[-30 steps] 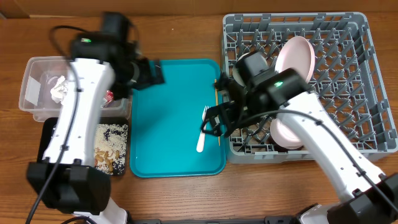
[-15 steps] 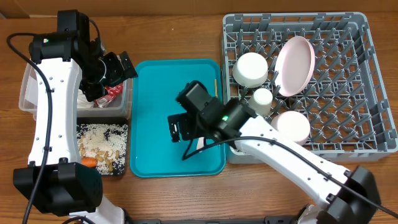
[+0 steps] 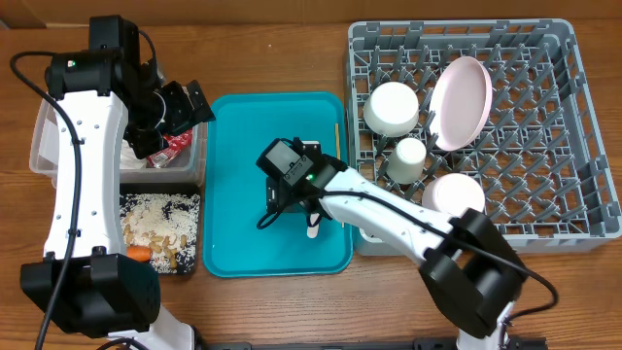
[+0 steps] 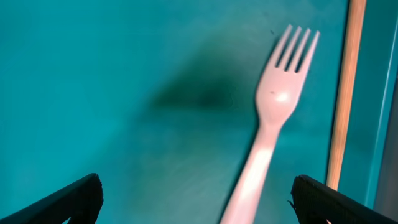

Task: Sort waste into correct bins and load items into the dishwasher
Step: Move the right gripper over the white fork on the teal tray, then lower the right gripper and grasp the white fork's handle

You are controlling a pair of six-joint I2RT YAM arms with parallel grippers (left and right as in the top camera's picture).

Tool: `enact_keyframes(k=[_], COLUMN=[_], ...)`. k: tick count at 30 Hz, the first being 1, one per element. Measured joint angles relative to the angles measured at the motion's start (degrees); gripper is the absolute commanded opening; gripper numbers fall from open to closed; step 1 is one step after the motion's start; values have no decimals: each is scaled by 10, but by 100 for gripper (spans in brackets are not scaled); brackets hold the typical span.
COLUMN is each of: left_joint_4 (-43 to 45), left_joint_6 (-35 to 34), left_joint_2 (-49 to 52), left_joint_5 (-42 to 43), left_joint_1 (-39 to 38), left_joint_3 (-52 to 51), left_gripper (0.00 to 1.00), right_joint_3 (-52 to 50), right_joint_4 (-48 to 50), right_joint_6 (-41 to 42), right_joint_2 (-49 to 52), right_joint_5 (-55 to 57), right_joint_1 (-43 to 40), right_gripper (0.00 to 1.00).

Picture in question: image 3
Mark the white bowl with nuts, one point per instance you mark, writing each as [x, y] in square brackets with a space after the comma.
[392, 109]

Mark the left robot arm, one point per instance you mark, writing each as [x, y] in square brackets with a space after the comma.
[86, 283]

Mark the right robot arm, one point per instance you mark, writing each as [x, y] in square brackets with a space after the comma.
[471, 272]

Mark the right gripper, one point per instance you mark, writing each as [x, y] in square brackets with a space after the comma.
[290, 195]

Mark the grey dishwasher rack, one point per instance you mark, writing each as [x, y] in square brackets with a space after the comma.
[540, 157]

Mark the red snack wrapper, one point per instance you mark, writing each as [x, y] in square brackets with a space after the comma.
[176, 144]

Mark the wooden chopstick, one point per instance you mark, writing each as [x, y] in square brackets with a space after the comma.
[337, 141]

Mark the pink bowl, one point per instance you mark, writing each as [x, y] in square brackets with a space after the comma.
[453, 194]

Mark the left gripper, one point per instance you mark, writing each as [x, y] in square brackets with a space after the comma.
[147, 141]

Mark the large white tissue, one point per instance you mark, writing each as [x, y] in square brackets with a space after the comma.
[128, 158]

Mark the clear plastic bin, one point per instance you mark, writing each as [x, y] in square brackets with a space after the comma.
[194, 155]

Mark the teal plastic tray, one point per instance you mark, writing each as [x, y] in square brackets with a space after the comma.
[235, 191]

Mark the small white round cup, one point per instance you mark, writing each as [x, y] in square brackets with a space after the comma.
[406, 162]

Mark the orange carrot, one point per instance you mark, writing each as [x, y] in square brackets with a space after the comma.
[140, 254]

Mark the pink white plate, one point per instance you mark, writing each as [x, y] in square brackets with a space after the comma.
[461, 103]

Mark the spilled rice and nuts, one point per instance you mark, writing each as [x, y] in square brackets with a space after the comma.
[160, 228]

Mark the white plastic fork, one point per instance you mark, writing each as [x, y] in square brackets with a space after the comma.
[313, 225]

